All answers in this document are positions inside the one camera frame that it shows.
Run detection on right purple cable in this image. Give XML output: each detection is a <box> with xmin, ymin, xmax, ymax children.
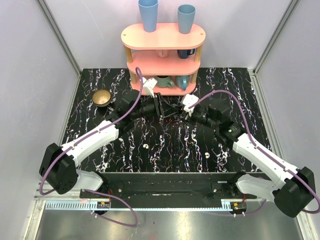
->
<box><xmin>187</xmin><ymin>89</ymin><xmax>320</xmax><ymax>217</ymax></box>

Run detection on light blue tumbler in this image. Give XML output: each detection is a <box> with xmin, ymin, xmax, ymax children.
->
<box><xmin>138</xmin><ymin>0</ymin><xmax>158</xmax><ymax>33</ymax></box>
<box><xmin>177</xmin><ymin>4</ymin><xmax>196</xmax><ymax>34</ymax></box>

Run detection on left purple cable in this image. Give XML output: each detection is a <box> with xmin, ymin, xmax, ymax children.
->
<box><xmin>39</xmin><ymin>66</ymin><xmax>148</xmax><ymax>228</ymax></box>

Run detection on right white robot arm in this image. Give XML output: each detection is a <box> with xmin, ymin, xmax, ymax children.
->
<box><xmin>180</xmin><ymin>94</ymin><xmax>316</xmax><ymax>218</ymax></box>

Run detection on left light blue tumbler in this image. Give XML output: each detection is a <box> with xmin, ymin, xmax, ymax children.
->
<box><xmin>138</xmin><ymin>0</ymin><xmax>158</xmax><ymax>33</ymax></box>

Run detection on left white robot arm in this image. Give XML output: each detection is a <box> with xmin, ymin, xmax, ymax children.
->
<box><xmin>39</xmin><ymin>90</ymin><xmax>180</xmax><ymax>198</ymax></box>

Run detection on green ceramic mug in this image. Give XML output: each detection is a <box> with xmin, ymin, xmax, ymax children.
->
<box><xmin>155</xmin><ymin>75</ymin><xmax>175</xmax><ymax>88</ymax></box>

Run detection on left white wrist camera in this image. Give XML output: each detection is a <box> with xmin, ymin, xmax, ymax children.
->
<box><xmin>143</xmin><ymin>77</ymin><xmax>158</xmax><ymax>98</ymax></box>

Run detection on right white earbud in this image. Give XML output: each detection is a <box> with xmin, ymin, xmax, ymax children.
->
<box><xmin>204</xmin><ymin>152</ymin><xmax>210</xmax><ymax>159</ymax></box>

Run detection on pink three-tier wooden shelf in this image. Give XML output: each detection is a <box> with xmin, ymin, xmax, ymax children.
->
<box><xmin>121</xmin><ymin>22</ymin><xmax>206</xmax><ymax>96</ymax></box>

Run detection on pink mug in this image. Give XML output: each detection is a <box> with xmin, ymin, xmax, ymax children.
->
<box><xmin>156</xmin><ymin>49</ymin><xmax>168</xmax><ymax>58</ymax></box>

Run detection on right light blue tumbler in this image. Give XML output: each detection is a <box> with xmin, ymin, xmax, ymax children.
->
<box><xmin>177</xmin><ymin>4</ymin><xmax>196</xmax><ymax>34</ymax></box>

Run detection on black mounting base plate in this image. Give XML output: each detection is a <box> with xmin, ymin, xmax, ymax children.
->
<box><xmin>79</xmin><ymin>171</ymin><xmax>258</xmax><ymax>201</ymax></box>

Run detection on dark blue mug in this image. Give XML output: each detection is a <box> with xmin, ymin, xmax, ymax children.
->
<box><xmin>177</xmin><ymin>48</ymin><xmax>196</xmax><ymax>59</ymax></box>

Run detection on light blue ceramic mug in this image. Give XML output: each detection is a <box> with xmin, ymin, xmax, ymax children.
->
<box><xmin>175</xmin><ymin>75</ymin><xmax>190</xmax><ymax>91</ymax></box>

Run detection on purple cable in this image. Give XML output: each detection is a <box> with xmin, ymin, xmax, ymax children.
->
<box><xmin>39</xmin><ymin>66</ymin><xmax>148</xmax><ymax>228</ymax></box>
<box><xmin>187</xmin><ymin>89</ymin><xmax>320</xmax><ymax>217</ymax></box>

